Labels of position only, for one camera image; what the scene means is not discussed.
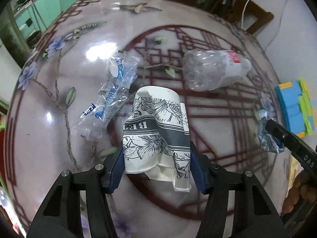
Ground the floral paper cup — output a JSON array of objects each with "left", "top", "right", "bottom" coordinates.
[{"left": 122, "top": 86, "right": 191, "bottom": 192}]

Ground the red handled mop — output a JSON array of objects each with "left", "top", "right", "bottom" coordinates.
[{"left": 30, "top": 0, "right": 47, "bottom": 30}]

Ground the white wall cable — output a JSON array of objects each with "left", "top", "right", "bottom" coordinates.
[{"left": 240, "top": 0, "right": 262, "bottom": 29}]

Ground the wooden chair by wall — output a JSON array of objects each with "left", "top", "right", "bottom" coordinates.
[{"left": 211, "top": 0, "right": 274, "bottom": 35}]

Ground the red green trash bin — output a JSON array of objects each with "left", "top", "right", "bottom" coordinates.
[{"left": 0, "top": 128, "right": 7, "bottom": 187}]

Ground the dark kitchen waste bin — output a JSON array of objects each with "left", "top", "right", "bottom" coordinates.
[{"left": 26, "top": 30, "right": 42, "bottom": 49}]

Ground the blue green box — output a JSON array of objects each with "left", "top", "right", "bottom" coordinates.
[{"left": 275, "top": 77, "right": 316, "bottom": 138}]

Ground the right hand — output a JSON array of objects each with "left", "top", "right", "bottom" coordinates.
[{"left": 282, "top": 170, "right": 316, "bottom": 214}]

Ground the clear plastic water bottle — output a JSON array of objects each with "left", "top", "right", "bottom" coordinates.
[{"left": 182, "top": 49, "right": 252, "bottom": 91}]

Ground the crushed clear blue bottle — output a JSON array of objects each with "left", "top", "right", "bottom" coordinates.
[{"left": 72, "top": 52, "right": 142, "bottom": 141}]

